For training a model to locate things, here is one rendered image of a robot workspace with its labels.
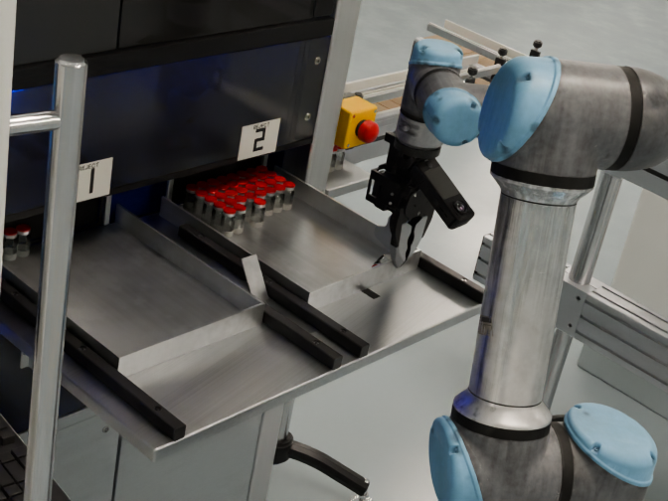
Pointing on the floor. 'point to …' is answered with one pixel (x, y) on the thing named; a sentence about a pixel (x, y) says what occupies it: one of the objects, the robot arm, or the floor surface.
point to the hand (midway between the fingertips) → (403, 261)
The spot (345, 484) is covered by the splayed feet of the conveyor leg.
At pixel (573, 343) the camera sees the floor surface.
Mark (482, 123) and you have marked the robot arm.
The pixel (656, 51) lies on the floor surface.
